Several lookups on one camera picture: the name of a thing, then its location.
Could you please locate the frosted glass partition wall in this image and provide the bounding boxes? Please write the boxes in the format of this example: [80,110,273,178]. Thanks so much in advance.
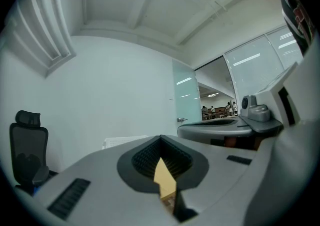
[224,25,305,107]

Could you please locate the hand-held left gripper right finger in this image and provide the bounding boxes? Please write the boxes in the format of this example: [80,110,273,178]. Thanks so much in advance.
[159,134,262,226]

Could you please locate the white ceiling pipes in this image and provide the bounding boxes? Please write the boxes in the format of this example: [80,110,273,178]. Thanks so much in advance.
[208,0,253,23]

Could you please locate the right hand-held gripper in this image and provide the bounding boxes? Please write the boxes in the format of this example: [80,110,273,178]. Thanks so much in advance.
[176,34,320,146]

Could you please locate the frosted glass door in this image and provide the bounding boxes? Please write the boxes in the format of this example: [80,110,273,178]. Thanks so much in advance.
[171,59,203,123]

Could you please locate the black mesh office chair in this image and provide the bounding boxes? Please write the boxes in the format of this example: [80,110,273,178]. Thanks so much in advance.
[9,109,59,197]

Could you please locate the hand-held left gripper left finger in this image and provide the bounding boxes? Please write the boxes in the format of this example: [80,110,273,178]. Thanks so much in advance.
[32,134,176,226]

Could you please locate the white slatted window frame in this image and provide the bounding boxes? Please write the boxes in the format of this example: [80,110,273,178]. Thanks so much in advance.
[0,0,77,79]

